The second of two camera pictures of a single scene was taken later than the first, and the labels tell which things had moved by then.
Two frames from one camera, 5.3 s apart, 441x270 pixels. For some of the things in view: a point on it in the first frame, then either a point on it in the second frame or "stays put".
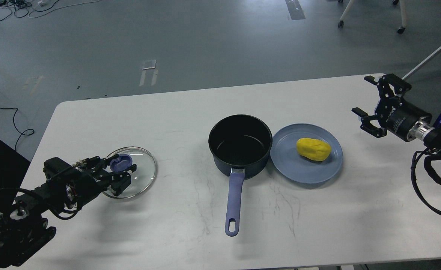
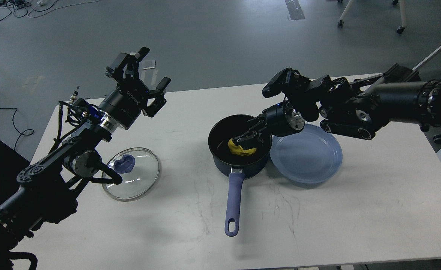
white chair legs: x=400 y=30 stays put
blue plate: x=286 y=158 stays put
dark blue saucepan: x=240 y=145 stays put
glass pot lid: x=142 y=177 stays put
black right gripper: x=396 y=114 -> x=282 y=120
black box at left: x=0 y=166 stays put
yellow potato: x=313 y=149 -> x=239 y=150
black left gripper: x=88 y=183 -> x=123 y=104
